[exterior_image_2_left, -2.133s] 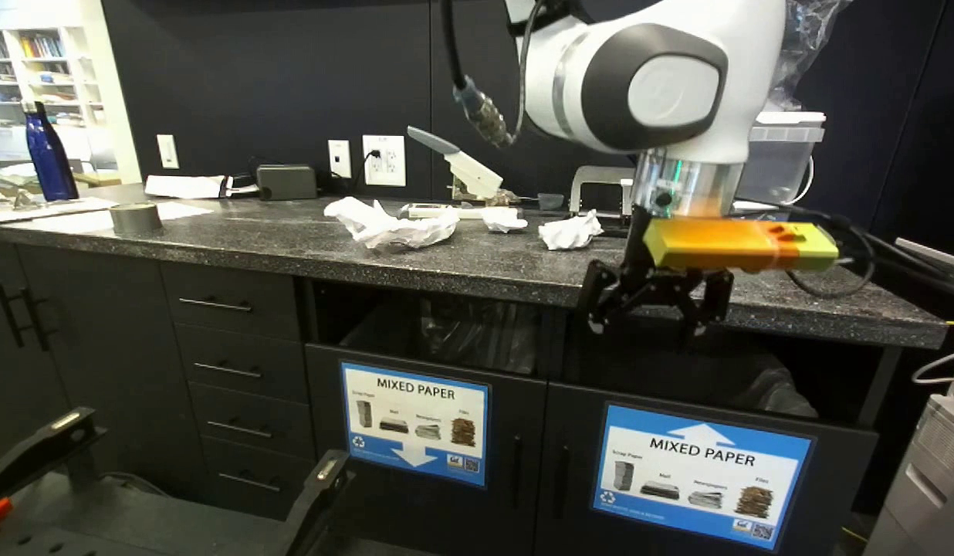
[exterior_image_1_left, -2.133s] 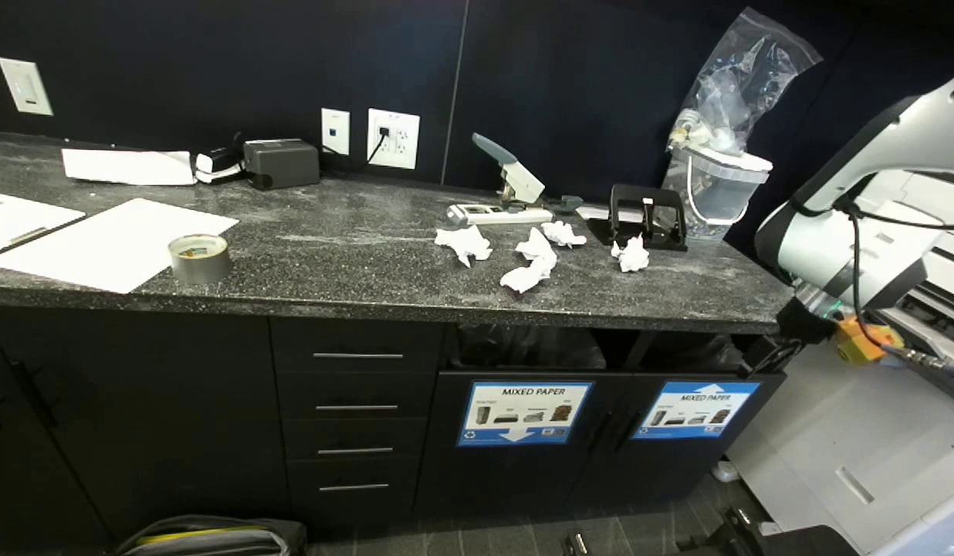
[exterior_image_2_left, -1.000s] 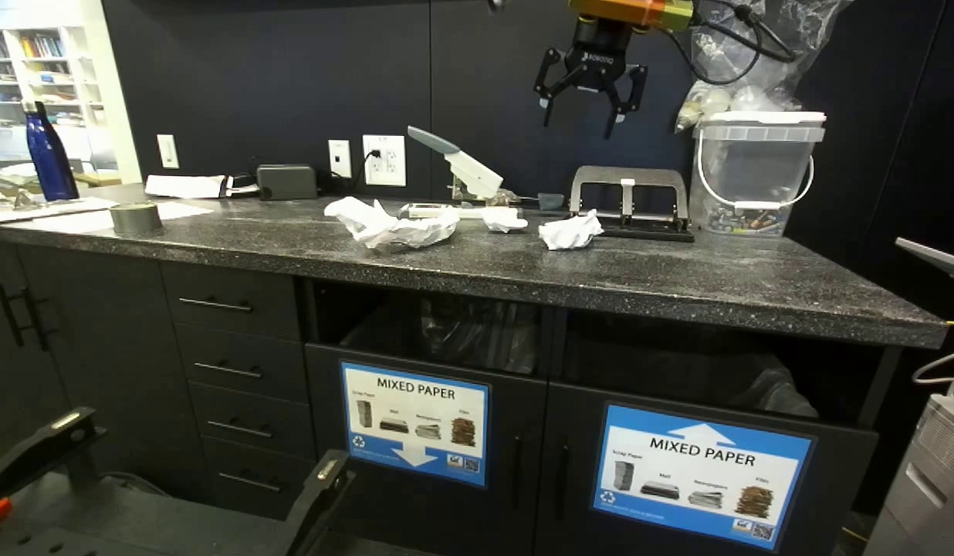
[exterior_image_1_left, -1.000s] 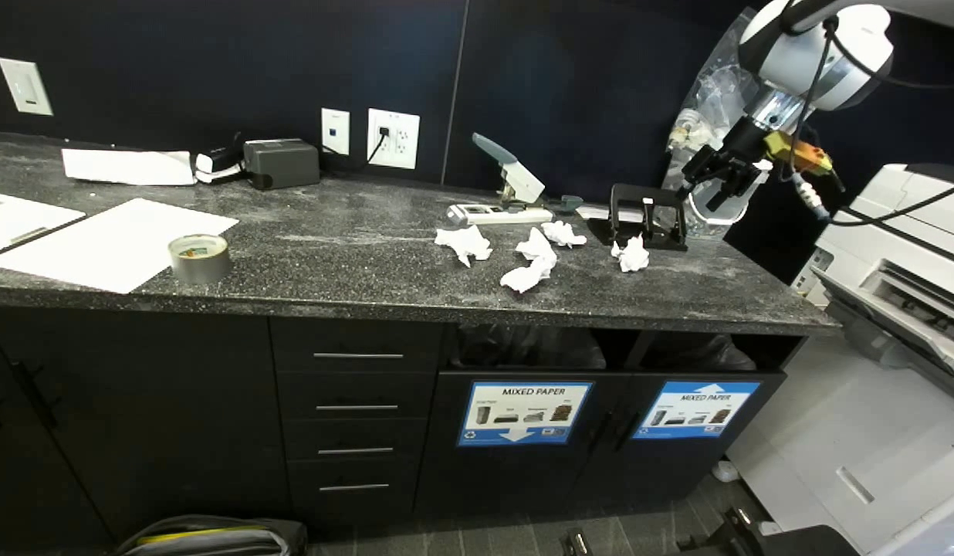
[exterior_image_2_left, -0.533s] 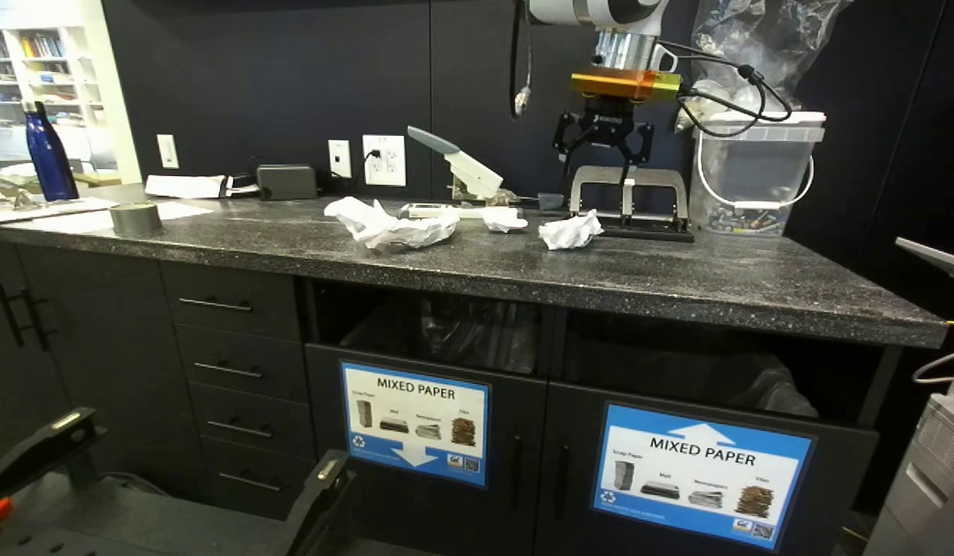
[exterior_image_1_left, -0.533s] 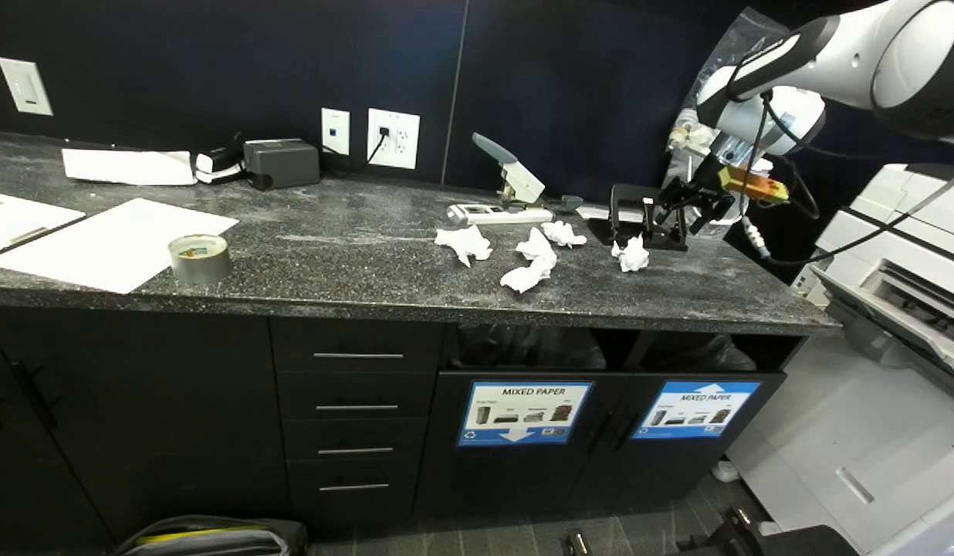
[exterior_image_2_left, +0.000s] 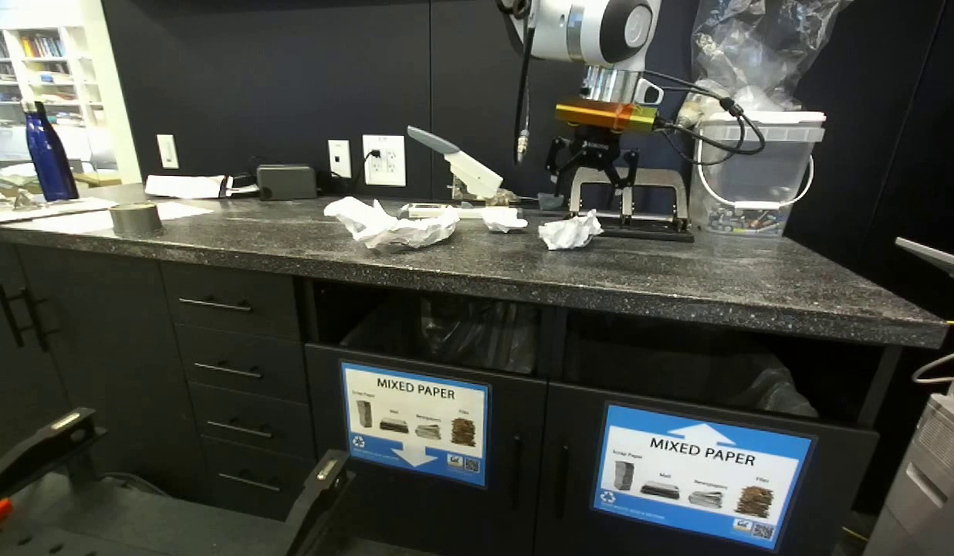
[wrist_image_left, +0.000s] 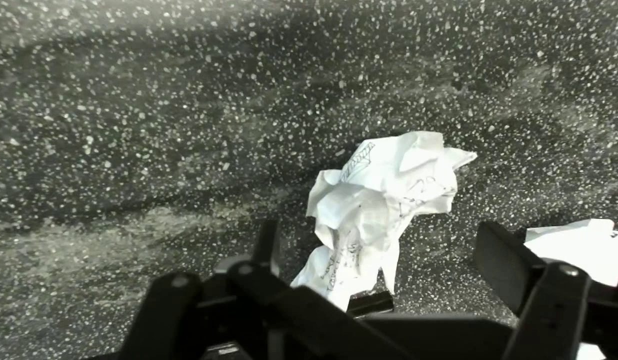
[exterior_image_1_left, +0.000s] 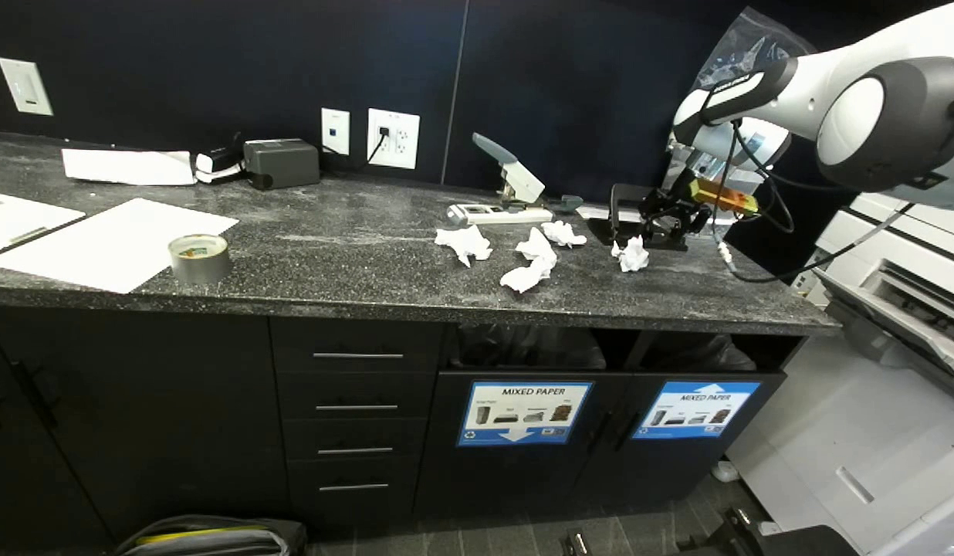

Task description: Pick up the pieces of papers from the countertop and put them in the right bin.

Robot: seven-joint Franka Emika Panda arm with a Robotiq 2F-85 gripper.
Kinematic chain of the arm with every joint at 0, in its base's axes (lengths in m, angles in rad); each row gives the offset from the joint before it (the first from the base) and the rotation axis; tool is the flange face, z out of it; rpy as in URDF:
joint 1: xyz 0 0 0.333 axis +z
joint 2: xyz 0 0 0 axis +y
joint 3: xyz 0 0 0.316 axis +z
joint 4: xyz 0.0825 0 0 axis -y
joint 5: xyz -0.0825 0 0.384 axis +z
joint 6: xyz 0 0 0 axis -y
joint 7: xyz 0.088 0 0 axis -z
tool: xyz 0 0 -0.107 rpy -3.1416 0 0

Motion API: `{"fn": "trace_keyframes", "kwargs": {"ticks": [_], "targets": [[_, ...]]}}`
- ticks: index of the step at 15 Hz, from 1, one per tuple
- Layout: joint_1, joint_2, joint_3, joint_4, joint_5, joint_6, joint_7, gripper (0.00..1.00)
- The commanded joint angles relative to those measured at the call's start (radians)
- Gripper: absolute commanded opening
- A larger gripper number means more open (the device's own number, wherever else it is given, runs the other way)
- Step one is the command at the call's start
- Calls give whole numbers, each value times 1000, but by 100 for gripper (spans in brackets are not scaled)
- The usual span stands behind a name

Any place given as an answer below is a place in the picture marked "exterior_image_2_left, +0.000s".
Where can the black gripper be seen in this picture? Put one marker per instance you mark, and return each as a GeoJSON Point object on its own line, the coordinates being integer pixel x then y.
{"type": "Point", "coordinates": [600, 146]}

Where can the small white paper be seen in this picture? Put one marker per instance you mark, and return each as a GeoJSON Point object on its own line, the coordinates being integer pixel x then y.
{"type": "Point", "coordinates": [568, 229]}

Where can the printed white paper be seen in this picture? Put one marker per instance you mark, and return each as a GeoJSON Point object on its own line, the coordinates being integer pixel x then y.
{"type": "Point", "coordinates": [504, 220]}

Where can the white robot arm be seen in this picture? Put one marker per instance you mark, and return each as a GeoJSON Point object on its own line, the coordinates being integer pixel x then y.
{"type": "Point", "coordinates": [588, 26]}

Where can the small dark countertop object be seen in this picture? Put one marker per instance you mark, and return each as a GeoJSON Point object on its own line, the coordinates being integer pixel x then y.
{"type": "Point", "coordinates": [551, 201]}

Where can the black bin liner bag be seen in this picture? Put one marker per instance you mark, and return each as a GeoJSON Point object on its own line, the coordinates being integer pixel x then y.
{"type": "Point", "coordinates": [445, 333]}
{"type": "Point", "coordinates": [773, 391]}

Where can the black tilt-out bin door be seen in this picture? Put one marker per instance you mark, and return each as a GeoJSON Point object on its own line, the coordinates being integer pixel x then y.
{"type": "Point", "coordinates": [416, 514]}

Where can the black recycling bin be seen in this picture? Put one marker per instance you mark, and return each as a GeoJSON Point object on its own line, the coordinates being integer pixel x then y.
{"type": "Point", "coordinates": [846, 482]}

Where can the clear plastic bucket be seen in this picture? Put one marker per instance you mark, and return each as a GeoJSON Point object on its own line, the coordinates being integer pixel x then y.
{"type": "Point", "coordinates": [754, 186]}

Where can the black counter cabinet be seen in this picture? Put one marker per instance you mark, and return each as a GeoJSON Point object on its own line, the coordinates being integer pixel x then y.
{"type": "Point", "coordinates": [555, 349]}

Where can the wide white outlet plate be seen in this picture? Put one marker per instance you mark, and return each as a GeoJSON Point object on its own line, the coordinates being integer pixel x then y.
{"type": "Point", "coordinates": [390, 164]}

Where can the clear plastic bag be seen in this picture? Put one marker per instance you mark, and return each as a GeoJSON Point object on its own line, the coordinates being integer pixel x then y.
{"type": "Point", "coordinates": [773, 51]}

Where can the black box device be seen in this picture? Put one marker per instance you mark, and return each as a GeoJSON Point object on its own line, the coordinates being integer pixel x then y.
{"type": "Point", "coordinates": [285, 181]}

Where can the mixed paper sign down arrow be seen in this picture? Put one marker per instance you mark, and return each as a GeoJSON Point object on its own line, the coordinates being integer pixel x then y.
{"type": "Point", "coordinates": [416, 422]}

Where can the mixed paper sign up arrow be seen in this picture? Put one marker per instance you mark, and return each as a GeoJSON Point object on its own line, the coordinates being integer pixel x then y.
{"type": "Point", "coordinates": [703, 477]}

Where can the white black handheld device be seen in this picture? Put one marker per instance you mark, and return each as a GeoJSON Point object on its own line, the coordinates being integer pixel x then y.
{"type": "Point", "coordinates": [238, 190]}

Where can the black cabinet drawer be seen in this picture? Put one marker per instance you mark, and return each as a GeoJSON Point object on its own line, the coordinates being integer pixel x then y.
{"type": "Point", "coordinates": [253, 406]}
{"type": "Point", "coordinates": [261, 497]}
{"type": "Point", "coordinates": [230, 282]}
{"type": "Point", "coordinates": [244, 349]}

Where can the large white paper sheet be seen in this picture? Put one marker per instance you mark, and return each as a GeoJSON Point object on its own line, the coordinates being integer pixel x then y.
{"type": "Point", "coordinates": [187, 207]}

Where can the white folded paper stack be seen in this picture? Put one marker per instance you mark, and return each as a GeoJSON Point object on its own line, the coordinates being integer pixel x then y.
{"type": "Point", "coordinates": [184, 186]}

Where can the grey office printer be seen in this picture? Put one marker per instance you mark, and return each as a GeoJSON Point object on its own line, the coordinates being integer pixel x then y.
{"type": "Point", "coordinates": [927, 474]}

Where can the tape roll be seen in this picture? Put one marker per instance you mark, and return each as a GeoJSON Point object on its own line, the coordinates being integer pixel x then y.
{"type": "Point", "coordinates": [136, 218]}

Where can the white bookshelf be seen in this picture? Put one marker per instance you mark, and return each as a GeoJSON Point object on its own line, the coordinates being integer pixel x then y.
{"type": "Point", "coordinates": [120, 104]}

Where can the black cabinet door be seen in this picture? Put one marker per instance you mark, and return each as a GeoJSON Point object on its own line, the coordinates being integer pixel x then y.
{"type": "Point", "coordinates": [2, 381]}
{"type": "Point", "coordinates": [106, 349]}

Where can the blue water bottle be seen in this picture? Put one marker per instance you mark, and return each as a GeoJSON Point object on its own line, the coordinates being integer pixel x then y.
{"type": "Point", "coordinates": [49, 155]}

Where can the black clamp bar orange tip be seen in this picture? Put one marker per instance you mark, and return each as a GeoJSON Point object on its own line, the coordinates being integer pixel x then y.
{"type": "Point", "coordinates": [38, 449]}

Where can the amber wrist camera box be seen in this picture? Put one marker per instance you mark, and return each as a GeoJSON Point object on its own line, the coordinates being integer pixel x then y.
{"type": "Point", "coordinates": [604, 113]}

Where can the small white wall plate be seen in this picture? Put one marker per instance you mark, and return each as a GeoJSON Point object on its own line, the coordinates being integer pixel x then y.
{"type": "Point", "coordinates": [342, 158]}

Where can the white wall switch plate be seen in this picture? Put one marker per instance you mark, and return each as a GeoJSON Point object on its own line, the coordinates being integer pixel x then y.
{"type": "Point", "coordinates": [168, 150]}

